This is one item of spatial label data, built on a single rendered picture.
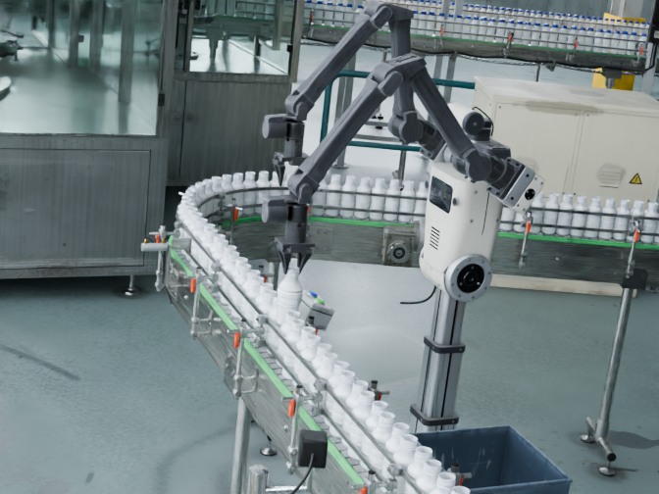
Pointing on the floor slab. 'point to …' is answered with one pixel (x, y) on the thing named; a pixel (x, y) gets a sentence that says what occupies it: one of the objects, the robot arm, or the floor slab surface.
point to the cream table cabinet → (576, 149)
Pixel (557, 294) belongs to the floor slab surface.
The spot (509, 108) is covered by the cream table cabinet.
